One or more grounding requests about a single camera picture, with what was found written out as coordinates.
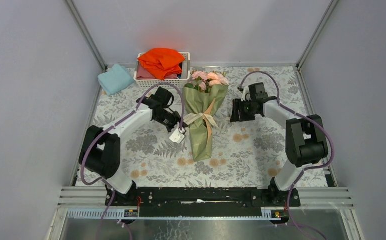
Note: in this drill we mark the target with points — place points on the light blue folded towel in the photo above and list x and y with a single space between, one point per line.
116 79

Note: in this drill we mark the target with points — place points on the pink fake flower stem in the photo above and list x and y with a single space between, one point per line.
202 86
220 81
199 76
212 76

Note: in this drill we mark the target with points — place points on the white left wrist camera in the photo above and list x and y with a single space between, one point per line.
177 135

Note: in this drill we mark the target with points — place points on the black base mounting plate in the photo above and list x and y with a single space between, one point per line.
167 202

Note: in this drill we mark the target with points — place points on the orange cloth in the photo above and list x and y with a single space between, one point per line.
161 62

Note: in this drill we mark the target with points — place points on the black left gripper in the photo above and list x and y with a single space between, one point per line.
173 121

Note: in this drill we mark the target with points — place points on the pink cloth in basket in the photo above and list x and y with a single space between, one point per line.
143 74

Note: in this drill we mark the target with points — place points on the cream ribbon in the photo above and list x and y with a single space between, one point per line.
206 116

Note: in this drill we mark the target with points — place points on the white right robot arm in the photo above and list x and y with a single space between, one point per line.
305 142

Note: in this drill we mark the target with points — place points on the green and orange wrapping paper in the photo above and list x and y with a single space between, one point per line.
196 102

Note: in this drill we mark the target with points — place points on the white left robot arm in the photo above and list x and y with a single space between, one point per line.
101 148

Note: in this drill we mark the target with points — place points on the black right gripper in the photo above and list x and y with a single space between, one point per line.
237 110

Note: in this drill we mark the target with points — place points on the floral patterned table mat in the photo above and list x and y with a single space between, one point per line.
244 154

